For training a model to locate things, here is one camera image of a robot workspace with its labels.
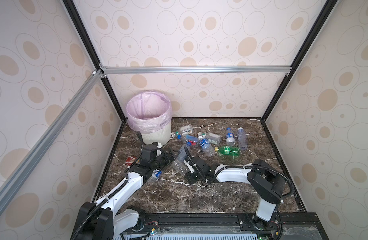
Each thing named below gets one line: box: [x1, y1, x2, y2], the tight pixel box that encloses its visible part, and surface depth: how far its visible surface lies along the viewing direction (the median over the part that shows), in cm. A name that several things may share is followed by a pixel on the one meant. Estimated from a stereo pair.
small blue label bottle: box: [152, 169, 162, 181], surface depth 89 cm
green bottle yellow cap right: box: [214, 145, 240, 157], surface depth 99 cm
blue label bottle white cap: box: [198, 135, 216, 158], surface depth 101 cm
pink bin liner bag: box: [126, 91, 172, 134], surface depth 95 cm
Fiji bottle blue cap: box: [177, 134, 199, 146], surface depth 106 cm
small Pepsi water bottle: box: [226, 127, 236, 147], surface depth 105 cm
